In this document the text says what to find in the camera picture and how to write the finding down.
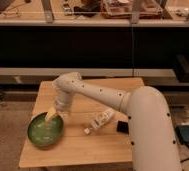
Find black rectangular box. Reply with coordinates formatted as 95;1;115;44
117;121;129;134

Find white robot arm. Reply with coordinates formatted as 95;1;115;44
45;72;182;171

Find blue foot pedal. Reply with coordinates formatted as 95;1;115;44
175;125;189;144

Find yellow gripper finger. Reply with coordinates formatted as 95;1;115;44
45;107;57;122

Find black box on shelf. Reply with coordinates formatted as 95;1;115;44
173;55;189;83

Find clear plastic bottle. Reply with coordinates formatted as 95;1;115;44
84;108;115;135

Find wooden table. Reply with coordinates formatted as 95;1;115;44
18;77;165;169

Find green ceramic bowl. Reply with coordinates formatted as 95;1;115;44
27;112;64;147

